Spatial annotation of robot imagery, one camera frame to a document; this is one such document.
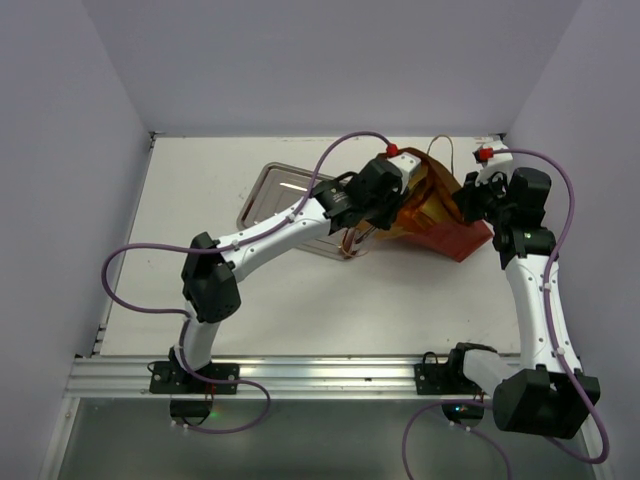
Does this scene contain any red brown paper bag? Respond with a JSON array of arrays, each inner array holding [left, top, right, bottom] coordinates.
[[340, 147, 493, 262]]

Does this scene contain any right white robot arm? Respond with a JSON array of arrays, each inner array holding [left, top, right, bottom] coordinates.
[[414, 167, 601, 439]]

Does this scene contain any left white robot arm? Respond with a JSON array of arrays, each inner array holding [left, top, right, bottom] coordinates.
[[150, 154, 419, 394]]

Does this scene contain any stainless steel tray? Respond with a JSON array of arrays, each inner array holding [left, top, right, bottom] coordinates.
[[236, 162, 374, 260]]

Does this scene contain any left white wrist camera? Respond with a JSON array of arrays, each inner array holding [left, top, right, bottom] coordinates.
[[386, 143, 421, 183]]

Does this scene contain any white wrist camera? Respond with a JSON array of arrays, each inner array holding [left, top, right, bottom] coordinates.
[[473, 140, 514, 186], [386, 143, 421, 183]]

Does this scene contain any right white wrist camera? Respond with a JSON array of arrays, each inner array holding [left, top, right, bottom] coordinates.
[[473, 140, 514, 186]]

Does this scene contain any aluminium mounting rail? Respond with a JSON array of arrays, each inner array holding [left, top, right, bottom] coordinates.
[[63, 355, 421, 401]]

